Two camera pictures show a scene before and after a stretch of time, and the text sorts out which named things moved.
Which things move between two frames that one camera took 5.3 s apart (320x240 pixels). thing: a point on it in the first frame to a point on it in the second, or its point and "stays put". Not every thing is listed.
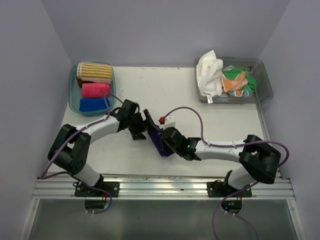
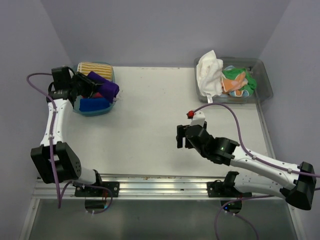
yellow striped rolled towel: x=95 y=71 stays put
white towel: x=209 y=72 stays put
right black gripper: x=165 y=147 to x=179 y=136
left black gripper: x=137 y=134 to x=88 y=82
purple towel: x=153 y=131 to x=109 y=90
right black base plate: x=218 y=189 stays put
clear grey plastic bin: x=263 y=90 stays put
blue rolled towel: x=93 y=104 stays put
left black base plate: x=112 y=187 stays put
